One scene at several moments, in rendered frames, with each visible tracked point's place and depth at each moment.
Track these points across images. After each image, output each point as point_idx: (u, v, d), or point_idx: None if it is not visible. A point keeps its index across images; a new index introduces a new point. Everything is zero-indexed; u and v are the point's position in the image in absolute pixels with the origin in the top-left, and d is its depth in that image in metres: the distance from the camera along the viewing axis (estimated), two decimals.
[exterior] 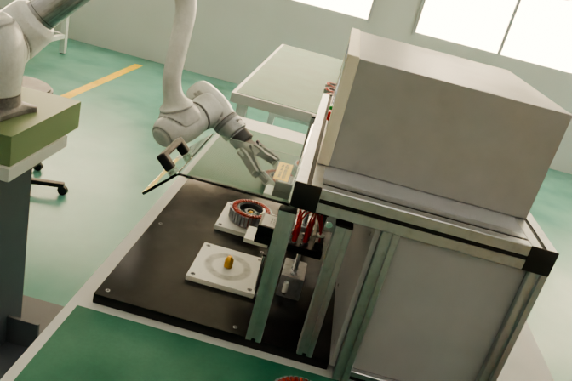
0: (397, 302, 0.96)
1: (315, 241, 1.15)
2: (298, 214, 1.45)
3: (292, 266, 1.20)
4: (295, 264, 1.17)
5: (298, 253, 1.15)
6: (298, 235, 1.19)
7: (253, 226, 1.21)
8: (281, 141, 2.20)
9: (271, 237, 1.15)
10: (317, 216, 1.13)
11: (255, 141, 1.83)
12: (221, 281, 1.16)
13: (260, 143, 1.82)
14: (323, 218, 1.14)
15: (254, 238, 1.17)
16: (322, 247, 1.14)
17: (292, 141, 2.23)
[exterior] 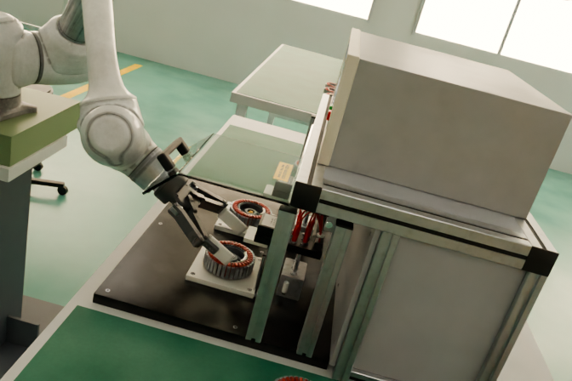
0: (397, 302, 0.96)
1: (315, 241, 1.15)
2: (298, 214, 1.45)
3: (292, 266, 1.20)
4: (295, 264, 1.17)
5: (298, 253, 1.15)
6: (298, 235, 1.19)
7: (253, 226, 1.21)
8: (281, 141, 2.20)
9: (271, 237, 1.15)
10: (317, 216, 1.13)
11: (189, 184, 1.24)
12: (221, 281, 1.16)
13: (197, 185, 1.23)
14: (323, 218, 1.14)
15: (254, 238, 1.17)
16: (322, 247, 1.14)
17: (292, 141, 2.23)
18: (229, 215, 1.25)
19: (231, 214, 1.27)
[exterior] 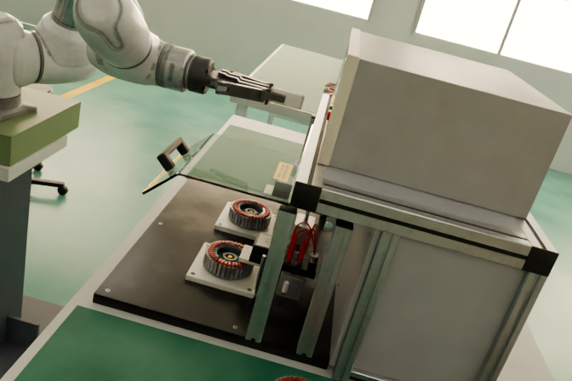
0: (397, 302, 0.96)
1: (309, 260, 1.17)
2: (298, 214, 1.45)
3: None
4: None
5: (292, 273, 1.17)
6: (293, 255, 1.21)
7: (248, 245, 1.23)
8: (281, 141, 2.20)
9: (265, 257, 1.17)
10: (311, 236, 1.15)
11: (216, 88, 1.06)
12: (221, 281, 1.16)
13: (221, 93, 1.08)
14: (317, 239, 1.16)
15: (248, 258, 1.18)
16: (316, 266, 1.16)
17: (292, 141, 2.23)
18: (277, 99, 1.12)
19: (279, 101, 1.10)
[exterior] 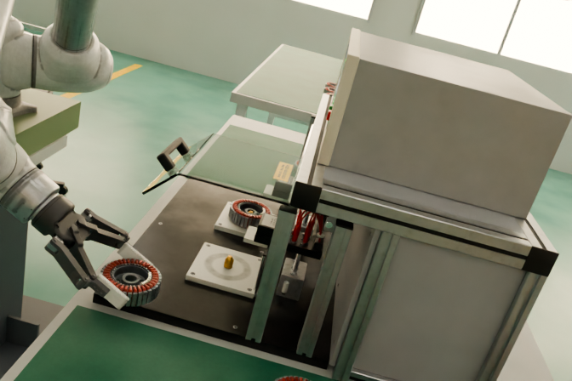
0: (397, 302, 0.96)
1: (315, 241, 1.15)
2: (298, 214, 1.45)
3: (292, 266, 1.20)
4: (295, 264, 1.17)
5: (298, 253, 1.15)
6: (298, 235, 1.19)
7: (253, 226, 1.21)
8: (281, 141, 2.20)
9: (271, 237, 1.15)
10: (317, 216, 1.13)
11: (48, 242, 0.94)
12: (221, 281, 1.16)
13: (52, 251, 0.95)
14: (323, 218, 1.14)
15: (254, 238, 1.17)
16: (322, 247, 1.14)
17: (292, 141, 2.23)
18: (100, 287, 0.97)
19: (99, 294, 0.95)
